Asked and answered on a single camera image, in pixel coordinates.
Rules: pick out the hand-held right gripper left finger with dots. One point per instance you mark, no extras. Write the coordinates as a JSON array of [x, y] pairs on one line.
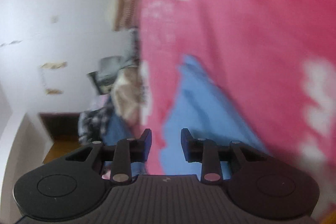
[[148, 144]]

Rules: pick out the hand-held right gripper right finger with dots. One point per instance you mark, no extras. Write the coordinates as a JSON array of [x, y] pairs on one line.
[[185, 145]]

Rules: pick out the blue printed t-shirt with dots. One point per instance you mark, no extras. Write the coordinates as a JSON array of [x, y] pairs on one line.
[[204, 113]]

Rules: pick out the blue denim jeans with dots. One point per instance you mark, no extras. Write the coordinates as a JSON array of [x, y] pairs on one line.
[[116, 140]]

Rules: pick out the white garment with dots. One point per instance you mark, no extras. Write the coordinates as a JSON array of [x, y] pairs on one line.
[[126, 98]]

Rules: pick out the black white plaid shirt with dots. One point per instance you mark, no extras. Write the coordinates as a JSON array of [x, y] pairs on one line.
[[93, 121]]

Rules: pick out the black folded item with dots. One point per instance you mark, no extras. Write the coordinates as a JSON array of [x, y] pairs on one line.
[[93, 81]]

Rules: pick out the grey sweater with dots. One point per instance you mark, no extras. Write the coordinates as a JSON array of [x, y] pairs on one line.
[[111, 67]]

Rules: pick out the wooden bedside cabinet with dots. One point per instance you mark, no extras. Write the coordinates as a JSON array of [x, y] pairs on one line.
[[60, 134]]

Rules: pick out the pink floral blanket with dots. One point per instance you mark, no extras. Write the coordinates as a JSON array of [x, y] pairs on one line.
[[249, 43]]

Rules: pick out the pink folded towel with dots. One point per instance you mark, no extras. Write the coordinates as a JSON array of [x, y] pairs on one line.
[[127, 6]]

